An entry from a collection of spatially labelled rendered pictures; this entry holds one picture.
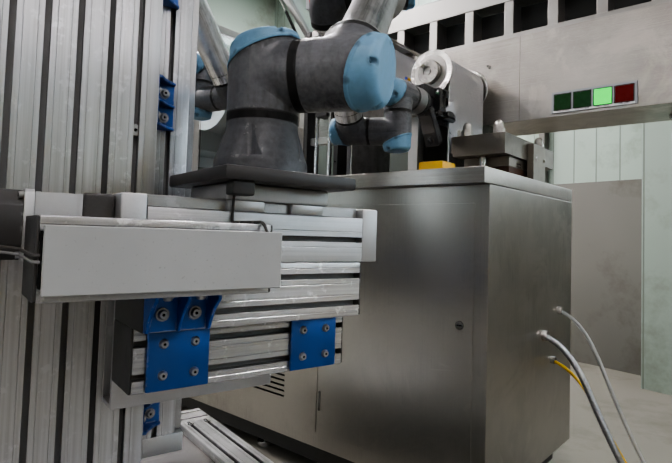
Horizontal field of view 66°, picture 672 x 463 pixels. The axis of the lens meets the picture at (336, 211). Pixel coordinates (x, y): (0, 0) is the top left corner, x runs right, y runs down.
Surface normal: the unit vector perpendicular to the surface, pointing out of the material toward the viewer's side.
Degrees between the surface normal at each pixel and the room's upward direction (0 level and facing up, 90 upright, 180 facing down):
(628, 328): 90
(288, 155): 73
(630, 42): 90
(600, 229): 90
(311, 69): 99
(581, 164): 90
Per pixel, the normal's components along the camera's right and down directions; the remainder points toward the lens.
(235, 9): 0.60, -0.02
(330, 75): -0.25, 0.32
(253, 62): -0.25, -0.06
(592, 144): -0.80, -0.05
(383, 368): -0.65, -0.06
